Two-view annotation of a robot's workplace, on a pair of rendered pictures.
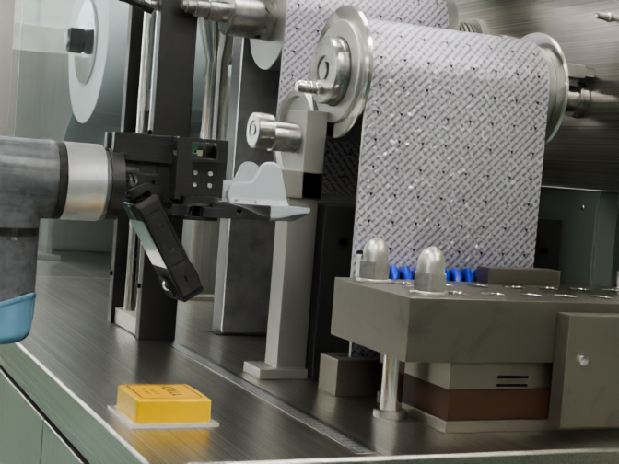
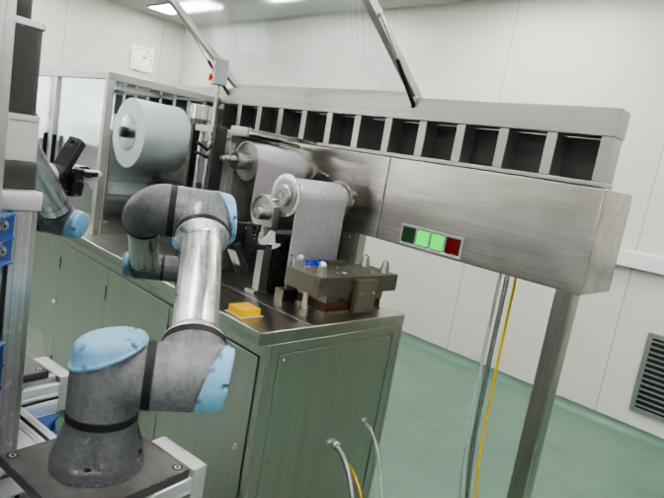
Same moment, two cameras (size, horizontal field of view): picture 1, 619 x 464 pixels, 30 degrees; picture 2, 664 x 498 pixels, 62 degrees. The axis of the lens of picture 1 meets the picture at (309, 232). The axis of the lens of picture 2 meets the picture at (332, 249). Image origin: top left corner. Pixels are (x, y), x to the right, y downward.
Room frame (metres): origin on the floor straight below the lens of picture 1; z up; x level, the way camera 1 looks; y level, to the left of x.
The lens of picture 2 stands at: (-0.51, 0.52, 1.39)
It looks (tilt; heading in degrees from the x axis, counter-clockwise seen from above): 9 degrees down; 338
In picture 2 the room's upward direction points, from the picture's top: 10 degrees clockwise
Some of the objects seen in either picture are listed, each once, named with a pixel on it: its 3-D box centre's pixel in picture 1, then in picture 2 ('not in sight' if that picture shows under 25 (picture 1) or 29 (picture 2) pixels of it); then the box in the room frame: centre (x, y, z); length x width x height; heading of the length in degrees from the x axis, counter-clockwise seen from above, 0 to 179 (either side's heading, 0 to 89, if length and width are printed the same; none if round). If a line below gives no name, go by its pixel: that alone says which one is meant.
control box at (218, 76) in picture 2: not in sight; (217, 72); (1.82, 0.18, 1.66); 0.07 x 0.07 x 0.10; 4
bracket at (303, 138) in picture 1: (283, 243); (261, 249); (1.32, 0.03, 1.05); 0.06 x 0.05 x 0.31; 115
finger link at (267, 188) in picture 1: (270, 191); (271, 239); (1.17, 0.04, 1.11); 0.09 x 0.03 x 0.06; 106
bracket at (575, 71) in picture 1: (562, 70); not in sight; (1.43, -0.29, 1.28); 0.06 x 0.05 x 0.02; 115
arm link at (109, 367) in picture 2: not in sight; (112, 371); (0.42, 0.49, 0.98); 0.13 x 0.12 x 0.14; 84
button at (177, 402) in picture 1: (163, 404); (244, 309); (1.06, 0.12, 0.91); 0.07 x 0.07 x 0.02; 25
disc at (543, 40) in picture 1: (530, 94); (337, 200); (1.41, -0.25, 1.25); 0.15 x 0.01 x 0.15; 25
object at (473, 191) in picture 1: (450, 203); (316, 239); (1.30, -0.16, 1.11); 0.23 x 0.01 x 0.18; 115
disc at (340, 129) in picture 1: (341, 72); (286, 195); (1.30, -0.02, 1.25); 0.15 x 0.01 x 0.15; 25
